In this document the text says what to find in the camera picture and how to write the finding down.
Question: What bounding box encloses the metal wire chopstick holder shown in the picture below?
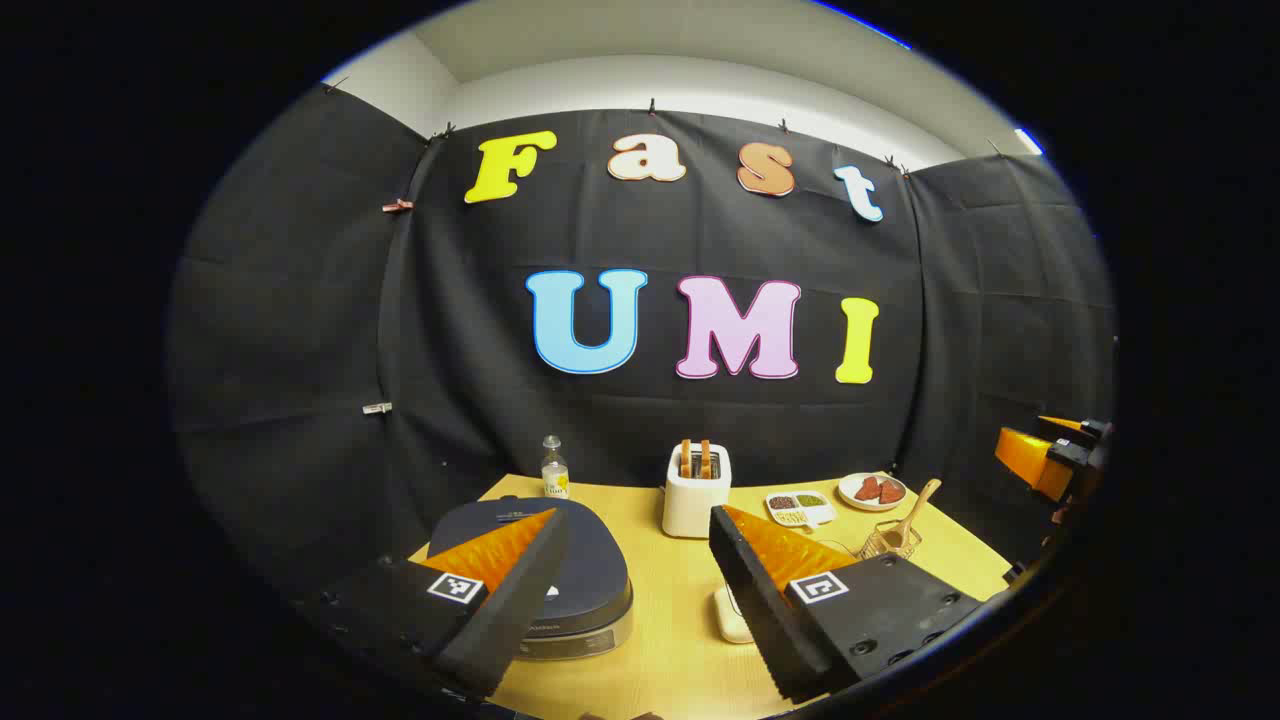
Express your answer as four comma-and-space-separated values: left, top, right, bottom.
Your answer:
858, 520, 923, 561

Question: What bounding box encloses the wooden spoon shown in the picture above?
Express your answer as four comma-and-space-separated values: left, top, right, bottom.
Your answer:
880, 479, 943, 553

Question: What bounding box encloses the white toaster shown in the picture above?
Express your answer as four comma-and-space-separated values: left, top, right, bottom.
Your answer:
661, 443, 733, 540

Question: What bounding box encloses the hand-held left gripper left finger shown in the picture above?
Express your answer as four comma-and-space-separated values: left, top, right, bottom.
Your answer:
300, 507, 571, 701

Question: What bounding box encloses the small glass bottle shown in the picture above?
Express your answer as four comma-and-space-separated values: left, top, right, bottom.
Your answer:
541, 435, 570, 500

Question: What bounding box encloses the round white plate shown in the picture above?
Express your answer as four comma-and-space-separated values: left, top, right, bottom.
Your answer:
838, 472, 909, 512

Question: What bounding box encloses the white divided dish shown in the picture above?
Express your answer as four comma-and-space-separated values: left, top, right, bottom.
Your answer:
764, 490, 837, 529

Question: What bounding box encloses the dark blue rice cooker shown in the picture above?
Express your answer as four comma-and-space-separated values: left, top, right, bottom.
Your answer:
427, 496, 635, 661

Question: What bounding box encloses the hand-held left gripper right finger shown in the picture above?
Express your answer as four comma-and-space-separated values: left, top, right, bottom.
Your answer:
708, 505, 986, 704

